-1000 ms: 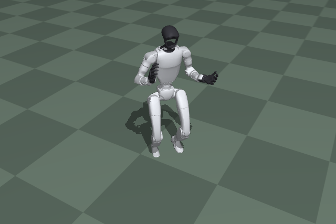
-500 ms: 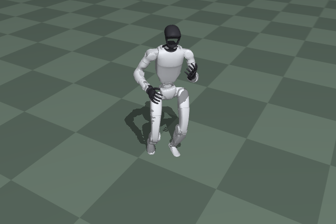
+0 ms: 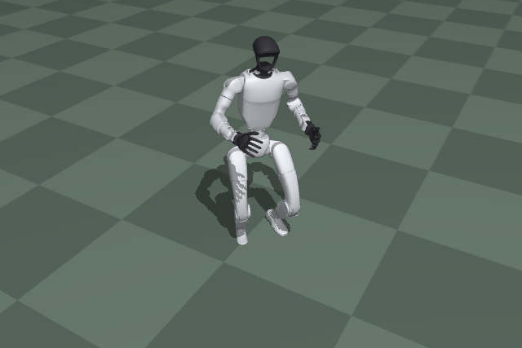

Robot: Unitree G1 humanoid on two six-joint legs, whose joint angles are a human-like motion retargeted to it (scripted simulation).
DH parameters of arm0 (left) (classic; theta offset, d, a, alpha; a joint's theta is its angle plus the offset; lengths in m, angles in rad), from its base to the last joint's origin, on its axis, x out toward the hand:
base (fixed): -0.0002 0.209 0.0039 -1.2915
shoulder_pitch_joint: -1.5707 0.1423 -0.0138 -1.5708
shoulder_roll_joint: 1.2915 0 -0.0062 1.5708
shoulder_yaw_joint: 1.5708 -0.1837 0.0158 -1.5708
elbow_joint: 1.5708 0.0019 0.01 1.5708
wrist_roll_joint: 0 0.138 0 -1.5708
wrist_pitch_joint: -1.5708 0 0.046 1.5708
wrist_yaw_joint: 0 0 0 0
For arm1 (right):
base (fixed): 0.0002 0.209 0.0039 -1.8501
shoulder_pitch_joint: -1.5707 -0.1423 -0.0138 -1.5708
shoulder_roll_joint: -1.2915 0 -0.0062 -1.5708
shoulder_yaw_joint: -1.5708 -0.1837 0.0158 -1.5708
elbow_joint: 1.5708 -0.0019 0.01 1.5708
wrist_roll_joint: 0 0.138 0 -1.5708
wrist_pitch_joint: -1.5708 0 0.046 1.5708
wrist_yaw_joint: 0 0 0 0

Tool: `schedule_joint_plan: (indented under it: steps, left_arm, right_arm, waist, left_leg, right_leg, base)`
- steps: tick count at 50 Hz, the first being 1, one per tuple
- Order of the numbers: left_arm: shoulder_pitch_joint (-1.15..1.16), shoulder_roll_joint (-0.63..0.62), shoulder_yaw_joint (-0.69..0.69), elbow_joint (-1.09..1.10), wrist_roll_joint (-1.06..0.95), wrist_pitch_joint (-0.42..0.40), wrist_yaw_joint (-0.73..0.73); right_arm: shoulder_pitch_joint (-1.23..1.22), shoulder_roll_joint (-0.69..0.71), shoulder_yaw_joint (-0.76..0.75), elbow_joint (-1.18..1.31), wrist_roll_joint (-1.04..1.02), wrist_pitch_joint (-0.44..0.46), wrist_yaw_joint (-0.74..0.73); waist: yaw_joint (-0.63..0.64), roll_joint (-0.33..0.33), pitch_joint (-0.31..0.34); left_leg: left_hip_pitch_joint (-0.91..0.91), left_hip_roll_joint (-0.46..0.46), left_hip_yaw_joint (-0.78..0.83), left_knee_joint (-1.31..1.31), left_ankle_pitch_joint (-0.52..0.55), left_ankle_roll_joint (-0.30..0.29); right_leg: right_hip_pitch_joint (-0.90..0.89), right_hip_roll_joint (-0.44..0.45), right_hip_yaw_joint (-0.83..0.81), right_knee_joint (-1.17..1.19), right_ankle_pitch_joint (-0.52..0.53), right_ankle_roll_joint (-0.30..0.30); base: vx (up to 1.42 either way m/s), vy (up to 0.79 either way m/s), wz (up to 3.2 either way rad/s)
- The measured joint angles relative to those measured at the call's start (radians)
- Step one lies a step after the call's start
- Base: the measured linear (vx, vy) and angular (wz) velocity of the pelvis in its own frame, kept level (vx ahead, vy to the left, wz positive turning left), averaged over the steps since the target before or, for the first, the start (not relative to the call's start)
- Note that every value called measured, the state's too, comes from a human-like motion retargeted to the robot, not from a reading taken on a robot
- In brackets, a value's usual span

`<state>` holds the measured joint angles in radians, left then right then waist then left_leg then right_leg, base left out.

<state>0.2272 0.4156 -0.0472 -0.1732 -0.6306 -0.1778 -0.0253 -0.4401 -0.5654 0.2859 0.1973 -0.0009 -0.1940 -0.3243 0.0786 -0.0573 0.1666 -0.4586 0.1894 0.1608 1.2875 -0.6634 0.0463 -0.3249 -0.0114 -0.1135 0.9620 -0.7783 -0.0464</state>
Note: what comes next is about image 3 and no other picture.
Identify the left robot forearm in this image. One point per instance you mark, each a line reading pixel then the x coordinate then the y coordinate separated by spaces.
pixel 301 116

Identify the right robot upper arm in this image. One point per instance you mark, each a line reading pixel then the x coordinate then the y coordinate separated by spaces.
pixel 232 86

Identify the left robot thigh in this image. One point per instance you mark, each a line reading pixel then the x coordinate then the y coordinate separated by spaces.
pixel 284 164

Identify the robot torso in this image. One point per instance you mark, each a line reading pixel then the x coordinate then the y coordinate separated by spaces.
pixel 258 103

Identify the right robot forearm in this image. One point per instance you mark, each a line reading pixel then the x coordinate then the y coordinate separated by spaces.
pixel 222 127

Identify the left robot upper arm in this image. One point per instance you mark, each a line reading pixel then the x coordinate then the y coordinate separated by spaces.
pixel 291 90

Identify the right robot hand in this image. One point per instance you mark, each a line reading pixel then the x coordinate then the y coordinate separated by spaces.
pixel 243 140

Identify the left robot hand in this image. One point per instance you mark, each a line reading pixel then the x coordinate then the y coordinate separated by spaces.
pixel 314 134

